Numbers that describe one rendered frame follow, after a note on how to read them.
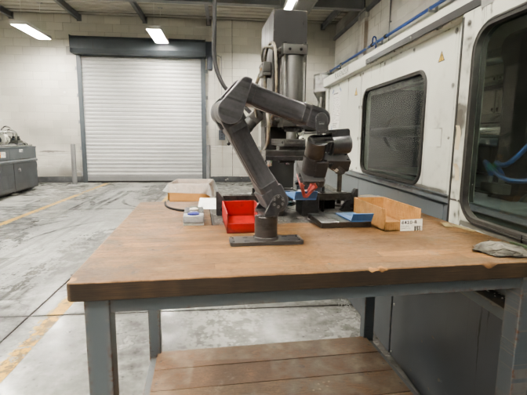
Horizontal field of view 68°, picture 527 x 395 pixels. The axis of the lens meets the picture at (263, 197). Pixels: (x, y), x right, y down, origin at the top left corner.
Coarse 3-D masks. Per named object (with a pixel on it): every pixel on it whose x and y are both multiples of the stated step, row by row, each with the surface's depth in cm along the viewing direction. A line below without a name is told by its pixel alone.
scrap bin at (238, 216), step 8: (224, 208) 125; (232, 208) 140; (240, 208) 141; (248, 208) 141; (224, 216) 125; (232, 216) 139; (240, 216) 139; (248, 216) 139; (224, 224) 126; (232, 224) 116; (240, 224) 116; (248, 224) 117; (232, 232) 116; (240, 232) 117; (248, 232) 117
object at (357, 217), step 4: (336, 212) 138; (340, 212) 138; (344, 212) 138; (348, 212) 138; (352, 212) 138; (344, 216) 131; (348, 216) 131; (352, 216) 123; (356, 216) 123; (360, 216) 124; (364, 216) 124; (368, 216) 124; (372, 216) 124; (348, 220) 126; (352, 220) 124; (356, 220) 124; (360, 220) 125; (364, 220) 125; (368, 220) 125
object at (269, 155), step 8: (288, 128) 142; (296, 128) 142; (288, 136) 143; (272, 144) 160; (280, 144) 144; (288, 144) 138; (296, 144) 139; (304, 144) 139; (264, 152) 140; (272, 152) 139; (280, 152) 139; (288, 152) 140; (296, 152) 140; (272, 160) 139; (280, 160) 140; (288, 160) 140; (296, 160) 141
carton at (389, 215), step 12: (360, 204) 138; (372, 204) 129; (384, 204) 144; (396, 204) 136; (384, 216) 120; (396, 216) 136; (408, 216) 128; (384, 228) 120; (396, 228) 121; (408, 228) 121; (420, 228) 122
